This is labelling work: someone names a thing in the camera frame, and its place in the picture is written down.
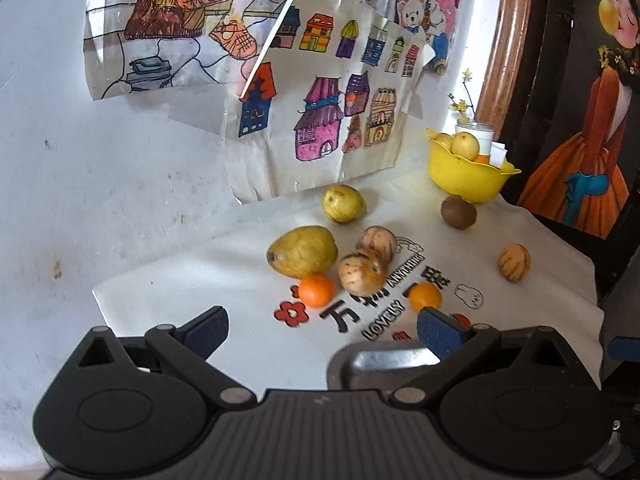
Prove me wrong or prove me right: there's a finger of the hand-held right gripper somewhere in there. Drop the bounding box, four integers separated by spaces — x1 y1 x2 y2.
609 336 640 361

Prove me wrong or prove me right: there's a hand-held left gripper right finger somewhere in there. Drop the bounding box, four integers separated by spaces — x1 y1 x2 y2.
390 306 582 407

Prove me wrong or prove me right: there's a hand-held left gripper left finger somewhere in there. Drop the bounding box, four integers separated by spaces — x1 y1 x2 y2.
65 305 257 409

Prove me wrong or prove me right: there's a silver metal tray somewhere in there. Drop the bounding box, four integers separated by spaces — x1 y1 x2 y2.
327 342 441 391

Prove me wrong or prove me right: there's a purple-striped pepino melon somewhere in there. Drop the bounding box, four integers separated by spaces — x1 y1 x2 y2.
356 226 397 266
338 249 388 297

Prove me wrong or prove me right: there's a small striped pepino melon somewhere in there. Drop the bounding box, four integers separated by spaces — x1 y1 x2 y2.
497 243 531 282

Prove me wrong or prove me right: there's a large yellow mango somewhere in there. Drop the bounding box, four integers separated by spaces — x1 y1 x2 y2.
266 225 339 279

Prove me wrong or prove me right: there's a small orange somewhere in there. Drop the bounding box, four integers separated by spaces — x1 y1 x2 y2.
298 273 335 309
408 282 443 312

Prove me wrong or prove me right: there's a white printed cloth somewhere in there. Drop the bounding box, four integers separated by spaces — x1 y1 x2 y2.
92 175 606 391

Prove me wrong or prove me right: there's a brown kiwi fruit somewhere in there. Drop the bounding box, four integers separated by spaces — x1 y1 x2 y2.
441 195 477 230

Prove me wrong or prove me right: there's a yellow plastic bowl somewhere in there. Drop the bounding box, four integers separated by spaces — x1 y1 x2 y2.
425 127 522 204

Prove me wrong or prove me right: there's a yellow-green speckled fruit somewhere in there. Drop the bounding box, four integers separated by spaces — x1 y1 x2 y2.
321 184 367 224

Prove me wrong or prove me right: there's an orange-dress girl painting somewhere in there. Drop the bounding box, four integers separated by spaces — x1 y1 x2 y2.
517 0 640 238

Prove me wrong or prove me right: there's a large yellow pear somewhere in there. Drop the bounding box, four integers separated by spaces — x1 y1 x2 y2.
451 131 481 157

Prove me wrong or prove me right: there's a coloured houses drawing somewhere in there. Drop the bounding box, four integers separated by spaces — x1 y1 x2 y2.
225 0 436 206

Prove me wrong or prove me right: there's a yellow flower twig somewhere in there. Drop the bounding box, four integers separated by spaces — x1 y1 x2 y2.
447 67 476 123

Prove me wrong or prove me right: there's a coloured figures drawing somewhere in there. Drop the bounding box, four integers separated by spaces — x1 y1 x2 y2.
82 0 396 136

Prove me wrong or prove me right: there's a girl and teddy poster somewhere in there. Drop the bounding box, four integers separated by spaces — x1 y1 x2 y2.
395 0 463 76

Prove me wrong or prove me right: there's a brown wooden frame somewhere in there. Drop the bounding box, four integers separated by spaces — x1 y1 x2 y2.
475 0 536 131

